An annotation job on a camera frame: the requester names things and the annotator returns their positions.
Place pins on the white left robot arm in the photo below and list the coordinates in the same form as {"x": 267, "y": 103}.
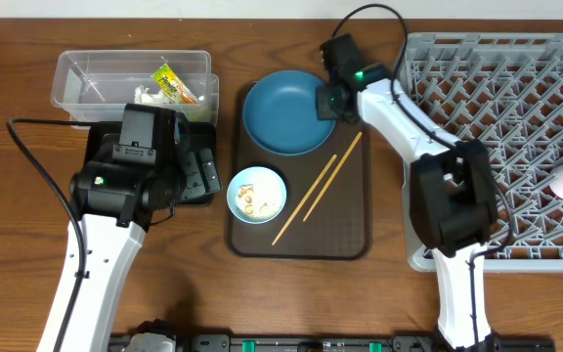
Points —
{"x": 113, "y": 199}

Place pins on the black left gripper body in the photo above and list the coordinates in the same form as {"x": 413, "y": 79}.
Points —
{"x": 196, "y": 186}

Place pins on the light blue food bowl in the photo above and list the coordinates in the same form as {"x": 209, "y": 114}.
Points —
{"x": 256, "y": 195}

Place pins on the short wooden chopstick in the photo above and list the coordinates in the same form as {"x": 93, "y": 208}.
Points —
{"x": 333, "y": 175}

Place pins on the long wooden chopstick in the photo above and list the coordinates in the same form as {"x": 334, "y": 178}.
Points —
{"x": 304, "y": 199}

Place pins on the clear plastic bin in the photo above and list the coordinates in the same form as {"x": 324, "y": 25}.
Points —
{"x": 97, "y": 85}

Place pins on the brown serving tray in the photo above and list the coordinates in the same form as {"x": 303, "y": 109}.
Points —
{"x": 339, "y": 228}

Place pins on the black rectangular tray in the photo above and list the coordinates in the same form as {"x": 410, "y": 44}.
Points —
{"x": 100, "y": 139}

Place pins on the dark blue plate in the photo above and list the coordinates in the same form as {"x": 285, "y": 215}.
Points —
{"x": 280, "y": 113}

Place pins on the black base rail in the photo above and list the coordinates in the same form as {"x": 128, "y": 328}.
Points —
{"x": 161, "y": 336}

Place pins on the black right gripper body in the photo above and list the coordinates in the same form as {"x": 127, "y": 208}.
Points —
{"x": 328, "y": 102}

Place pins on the yellow green snack wrapper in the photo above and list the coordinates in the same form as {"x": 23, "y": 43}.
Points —
{"x": 173, "y": 87}

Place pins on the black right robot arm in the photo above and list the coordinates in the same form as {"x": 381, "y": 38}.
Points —
{"x": 451, "y": 195}

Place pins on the white tissue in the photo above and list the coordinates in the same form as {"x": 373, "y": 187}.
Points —
{"x": 143, "y": 97}

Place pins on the grey dishwasher rack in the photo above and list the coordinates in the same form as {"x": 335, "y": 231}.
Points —
{"x": 506, "y": 90}

